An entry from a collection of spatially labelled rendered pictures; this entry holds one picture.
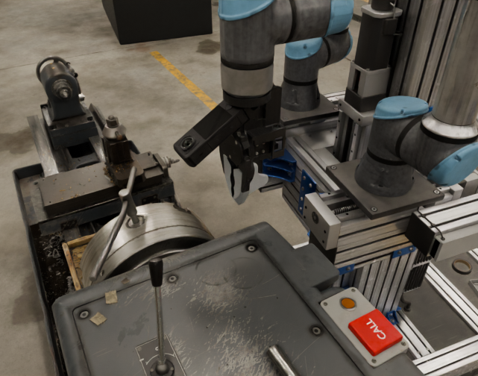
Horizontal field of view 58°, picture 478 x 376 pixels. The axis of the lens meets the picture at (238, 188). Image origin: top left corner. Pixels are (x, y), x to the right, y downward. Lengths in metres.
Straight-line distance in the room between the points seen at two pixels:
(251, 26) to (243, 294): 0.43
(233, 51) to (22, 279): 2.27
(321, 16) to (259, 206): 2.32
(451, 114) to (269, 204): 2.06
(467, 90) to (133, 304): 0.73
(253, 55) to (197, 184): 2.52
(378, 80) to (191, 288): 0.83
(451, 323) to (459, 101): 1.41
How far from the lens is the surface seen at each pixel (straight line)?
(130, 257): 0.89
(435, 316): 2.21
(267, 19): 0.59
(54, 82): 1.97
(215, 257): 0.82
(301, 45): 1.44
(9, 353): 2.42
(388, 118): 1.07
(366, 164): 1.16
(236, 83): 0.61
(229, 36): 0.59
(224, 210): 2.85
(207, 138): 0.63
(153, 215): 0.95
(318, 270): 0.81
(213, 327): 0.72
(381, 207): 1.12
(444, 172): 0.99
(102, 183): 1.53
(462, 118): 0.98
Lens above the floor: 1.85
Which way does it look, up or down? 38 degrees down
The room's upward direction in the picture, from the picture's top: straight up
